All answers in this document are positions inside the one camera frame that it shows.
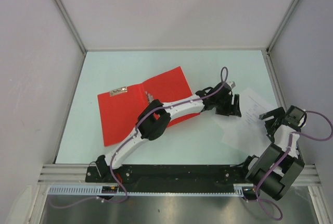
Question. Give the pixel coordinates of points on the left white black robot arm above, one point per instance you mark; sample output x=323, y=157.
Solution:
x=153, y=121

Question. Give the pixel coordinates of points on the metal folder clip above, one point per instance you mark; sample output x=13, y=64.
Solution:
x=118, y=91

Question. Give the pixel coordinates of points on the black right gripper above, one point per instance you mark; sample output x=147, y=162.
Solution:
x=278, y=113

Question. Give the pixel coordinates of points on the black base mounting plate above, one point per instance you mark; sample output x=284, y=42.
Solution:
x=132, y=173

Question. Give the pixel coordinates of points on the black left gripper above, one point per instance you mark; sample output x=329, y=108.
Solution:
x=230, y=110

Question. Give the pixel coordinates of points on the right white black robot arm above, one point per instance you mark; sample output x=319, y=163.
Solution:
x=277, y=168

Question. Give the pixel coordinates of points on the white slotted cable duct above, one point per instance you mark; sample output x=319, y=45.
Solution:
x=237, y=190

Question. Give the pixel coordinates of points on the aluminium frame rail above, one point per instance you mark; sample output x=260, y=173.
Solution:
x=75, y=173

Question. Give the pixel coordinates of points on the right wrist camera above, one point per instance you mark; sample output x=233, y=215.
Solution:
x=303, y=119

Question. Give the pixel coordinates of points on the red file folder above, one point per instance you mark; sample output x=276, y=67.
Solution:
x=118, y=114

